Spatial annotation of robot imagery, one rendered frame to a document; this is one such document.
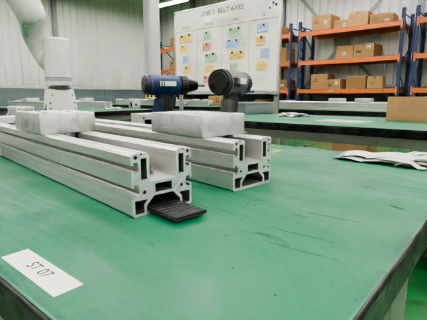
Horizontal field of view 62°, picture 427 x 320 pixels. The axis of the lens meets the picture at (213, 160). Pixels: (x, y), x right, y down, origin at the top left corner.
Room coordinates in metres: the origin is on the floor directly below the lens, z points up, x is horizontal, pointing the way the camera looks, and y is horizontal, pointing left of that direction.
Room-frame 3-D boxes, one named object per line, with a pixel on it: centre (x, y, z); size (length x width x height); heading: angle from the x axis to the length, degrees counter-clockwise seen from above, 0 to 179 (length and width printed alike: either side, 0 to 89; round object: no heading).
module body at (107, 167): (0.77, 0.34, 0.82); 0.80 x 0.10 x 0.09; 43
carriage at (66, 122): (0.77, 0.34, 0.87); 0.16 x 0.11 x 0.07; 43
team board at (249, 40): (4.20, -0.12, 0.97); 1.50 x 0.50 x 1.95; 50
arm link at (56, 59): (1.24, 0.53, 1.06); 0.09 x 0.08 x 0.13; 40
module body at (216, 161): (0.90, 0.21, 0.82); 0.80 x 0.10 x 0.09; 43
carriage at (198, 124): (0.72, 0.03, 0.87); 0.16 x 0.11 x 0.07; 43
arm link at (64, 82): (1.24, 0.52, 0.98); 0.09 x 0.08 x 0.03; 133
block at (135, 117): (1.27, 0.25, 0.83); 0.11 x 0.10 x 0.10; 121
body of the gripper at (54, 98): (1.24, 0.53, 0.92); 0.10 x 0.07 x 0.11; 133
